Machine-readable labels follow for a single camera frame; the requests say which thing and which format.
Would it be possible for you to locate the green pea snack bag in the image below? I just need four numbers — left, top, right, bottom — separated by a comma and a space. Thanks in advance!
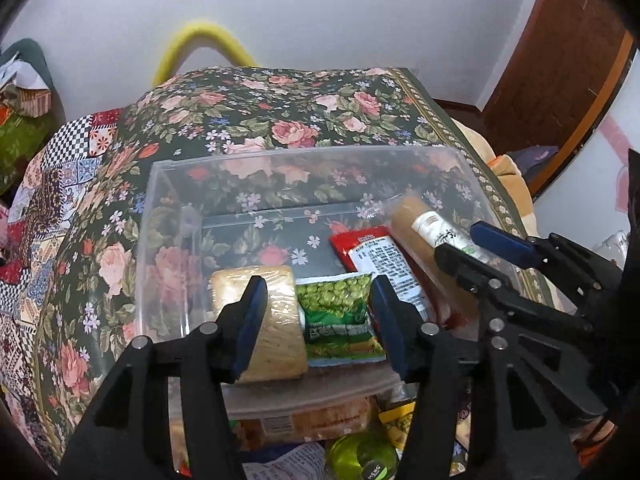
295, 272, 386, 367

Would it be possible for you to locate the round biscuit roll pack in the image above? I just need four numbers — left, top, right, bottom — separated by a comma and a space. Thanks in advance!
387, 194, 491, 327

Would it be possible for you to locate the red white snack packet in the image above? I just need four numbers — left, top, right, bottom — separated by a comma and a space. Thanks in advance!
329, 226, 461, 330

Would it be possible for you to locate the yellow noodle snack bag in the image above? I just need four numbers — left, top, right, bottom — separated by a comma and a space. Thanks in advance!
378, 401, 416, 451

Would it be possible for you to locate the white blue snack bag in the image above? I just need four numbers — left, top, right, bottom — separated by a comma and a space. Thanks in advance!
241, 442, 326, 480

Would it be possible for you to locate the square cracker pack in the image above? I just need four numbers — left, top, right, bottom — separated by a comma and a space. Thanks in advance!
210, 266, 308, 384

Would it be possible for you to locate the beige yellow blanket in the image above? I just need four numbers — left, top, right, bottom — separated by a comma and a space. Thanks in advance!
452, 119, 538, 236

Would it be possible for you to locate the orange cracker pack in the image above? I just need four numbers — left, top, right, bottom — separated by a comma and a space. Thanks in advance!
231, 396, 378, 451

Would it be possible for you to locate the clear plastic storage box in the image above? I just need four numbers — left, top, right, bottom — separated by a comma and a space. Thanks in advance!
133, 143, 576, 418

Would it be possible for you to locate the green jelly cup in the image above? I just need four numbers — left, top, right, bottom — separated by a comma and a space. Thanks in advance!
326, 430, 399, 480

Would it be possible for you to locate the floral green bedspread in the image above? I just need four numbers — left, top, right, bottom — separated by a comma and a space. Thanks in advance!
35, 67, 537, 456

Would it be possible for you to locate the brown wooden door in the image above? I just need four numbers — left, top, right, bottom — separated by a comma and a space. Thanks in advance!
483, 0, 634, 195

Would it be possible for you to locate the patchwork checkered quilt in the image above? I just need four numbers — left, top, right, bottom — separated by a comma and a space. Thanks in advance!
1, 108, 122, 468

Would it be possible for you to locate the yellow curved foam tube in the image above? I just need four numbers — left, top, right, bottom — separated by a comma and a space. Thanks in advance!
152, 20, 257, 87

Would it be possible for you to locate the pile of clothes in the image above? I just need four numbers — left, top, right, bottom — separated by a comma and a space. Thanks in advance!
1, 38, 56, 194

